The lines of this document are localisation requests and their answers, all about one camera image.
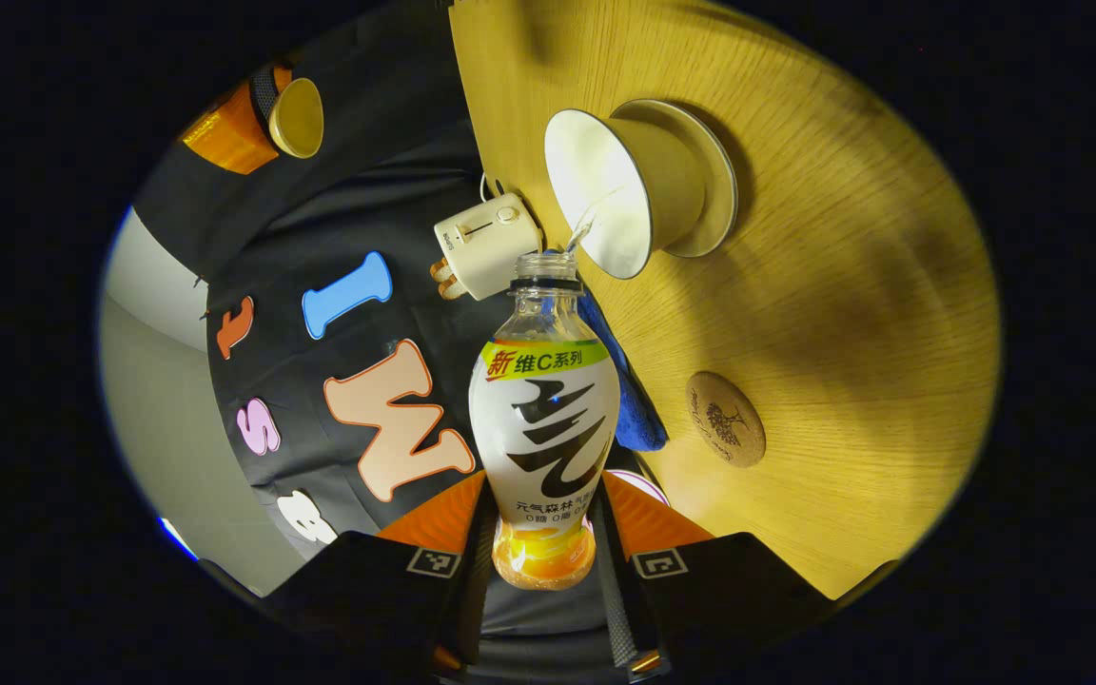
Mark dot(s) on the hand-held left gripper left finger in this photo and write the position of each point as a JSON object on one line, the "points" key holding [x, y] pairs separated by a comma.
{"points": [[367, 590]]}

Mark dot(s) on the round cork coaster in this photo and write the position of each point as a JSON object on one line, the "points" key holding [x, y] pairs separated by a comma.
{"points": [[725, 419]]}

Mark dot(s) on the blue folded towel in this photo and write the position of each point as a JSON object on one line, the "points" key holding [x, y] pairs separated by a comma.
{"points": [[641, 419]]}

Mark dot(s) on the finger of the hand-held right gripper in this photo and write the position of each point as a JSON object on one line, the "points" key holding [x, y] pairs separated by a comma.
{"points": [[229, 133]]}

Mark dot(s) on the brown toast slice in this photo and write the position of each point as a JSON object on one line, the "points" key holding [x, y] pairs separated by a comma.
{"points": [[454, 289], [443, 271]]}

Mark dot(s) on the cream ceramic teacup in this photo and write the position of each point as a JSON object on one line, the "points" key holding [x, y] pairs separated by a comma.
{"points": [[662, 190]]}

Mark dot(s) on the clear water bottle white label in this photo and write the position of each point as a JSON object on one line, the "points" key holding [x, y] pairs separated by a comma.
{"points": [[543, 428]]}

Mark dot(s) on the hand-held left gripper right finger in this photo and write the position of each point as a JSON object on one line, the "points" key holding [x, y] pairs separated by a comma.
{"points": [[729, 599]]}

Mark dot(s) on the cream ceramic saucer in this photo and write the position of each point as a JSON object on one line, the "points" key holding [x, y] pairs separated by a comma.
{"points": [[721, 190]]}

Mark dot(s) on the white toaster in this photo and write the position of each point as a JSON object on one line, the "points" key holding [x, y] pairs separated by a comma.
{"points": [[486, 243]]}

